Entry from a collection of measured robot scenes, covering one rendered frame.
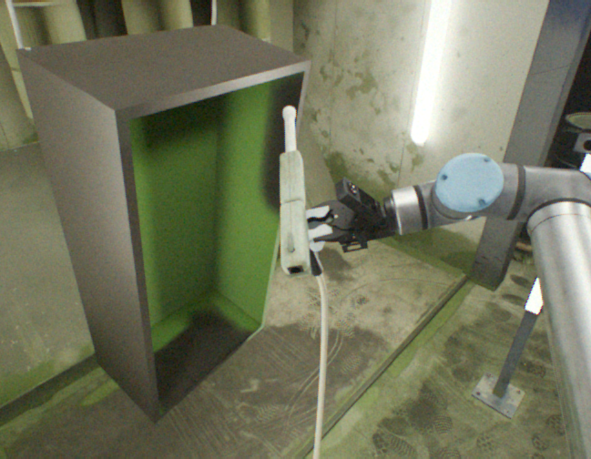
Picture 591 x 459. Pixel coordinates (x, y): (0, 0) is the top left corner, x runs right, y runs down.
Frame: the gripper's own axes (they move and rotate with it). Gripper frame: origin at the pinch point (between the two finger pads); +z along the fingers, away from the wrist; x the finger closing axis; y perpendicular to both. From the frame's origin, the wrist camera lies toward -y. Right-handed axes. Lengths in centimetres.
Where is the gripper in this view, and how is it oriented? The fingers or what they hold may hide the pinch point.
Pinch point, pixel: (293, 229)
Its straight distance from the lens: 83.1
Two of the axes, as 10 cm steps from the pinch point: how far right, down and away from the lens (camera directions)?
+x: -0.6, -7.8, 6.2
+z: -9.6, 2.2, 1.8
